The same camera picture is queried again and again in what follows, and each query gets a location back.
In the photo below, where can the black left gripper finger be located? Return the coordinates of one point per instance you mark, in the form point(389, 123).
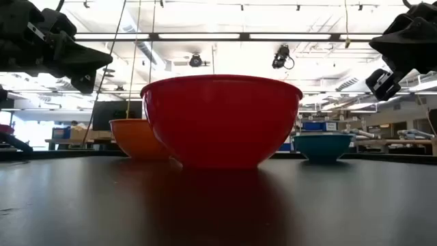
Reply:
point(82, 58)
point(88, 83)

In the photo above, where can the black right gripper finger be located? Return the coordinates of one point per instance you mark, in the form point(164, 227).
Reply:
point(383, 85)
point(414, 48)

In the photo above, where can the orange plastic bowl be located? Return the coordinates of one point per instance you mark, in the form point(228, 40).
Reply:
point(134, 140)

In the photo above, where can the teal plastic bowl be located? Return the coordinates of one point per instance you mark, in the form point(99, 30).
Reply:
point(322, 147)

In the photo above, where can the small magenta plastic bowl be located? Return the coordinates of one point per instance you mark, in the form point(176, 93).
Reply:
point(5, 129)

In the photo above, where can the nested rainbow bowls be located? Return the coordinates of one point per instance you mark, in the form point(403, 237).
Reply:
point(222, 123)

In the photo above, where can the grey background robot arm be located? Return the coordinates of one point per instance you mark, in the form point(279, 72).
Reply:
point(358, 133)
point(414, 134)

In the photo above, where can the black computer monitor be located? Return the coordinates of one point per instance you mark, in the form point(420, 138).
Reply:
point(112, 114)

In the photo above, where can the person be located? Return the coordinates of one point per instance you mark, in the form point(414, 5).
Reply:
point(75, 123)

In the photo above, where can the brown cardboard box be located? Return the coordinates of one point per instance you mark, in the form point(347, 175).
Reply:
point(90, 134)

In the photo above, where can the blue box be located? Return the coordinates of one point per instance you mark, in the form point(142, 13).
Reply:
point(61, 133)

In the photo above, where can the blue storage bin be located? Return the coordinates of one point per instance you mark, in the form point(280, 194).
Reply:
point(319, 126)

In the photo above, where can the black slanted bar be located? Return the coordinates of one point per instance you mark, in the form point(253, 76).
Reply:
point(15, 143)

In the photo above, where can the round black ceiling fixture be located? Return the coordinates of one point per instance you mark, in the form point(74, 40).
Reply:
point(195, 61)

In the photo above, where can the black overhead camera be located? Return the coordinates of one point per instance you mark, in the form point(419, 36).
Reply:
point(281, 56)

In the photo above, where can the black horizontal frame bar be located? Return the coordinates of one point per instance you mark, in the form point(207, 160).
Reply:
point(205, 38)

